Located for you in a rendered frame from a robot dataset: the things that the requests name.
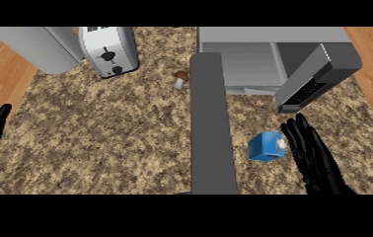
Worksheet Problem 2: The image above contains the grey microwave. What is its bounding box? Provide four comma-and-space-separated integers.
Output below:
196, 26, 364, 114

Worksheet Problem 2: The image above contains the brown mushroom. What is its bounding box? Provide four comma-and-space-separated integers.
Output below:
172, 70, 190, 92

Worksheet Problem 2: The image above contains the grey microwave door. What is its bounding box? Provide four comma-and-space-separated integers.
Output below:
187, 51, 240, 196

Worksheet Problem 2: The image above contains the pale grey appliance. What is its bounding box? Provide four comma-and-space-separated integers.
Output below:
0, 26, 85, 75

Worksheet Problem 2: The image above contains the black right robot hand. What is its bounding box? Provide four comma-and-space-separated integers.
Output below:
280, 113, 359, 196

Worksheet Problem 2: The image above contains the blue milk carton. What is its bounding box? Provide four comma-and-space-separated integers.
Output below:
246, 130, 287, 163

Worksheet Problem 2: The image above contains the silver toaster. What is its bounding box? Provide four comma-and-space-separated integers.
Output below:
76, 26, 141, 80

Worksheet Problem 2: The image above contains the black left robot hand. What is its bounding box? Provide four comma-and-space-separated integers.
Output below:
0, 103, 13, 139

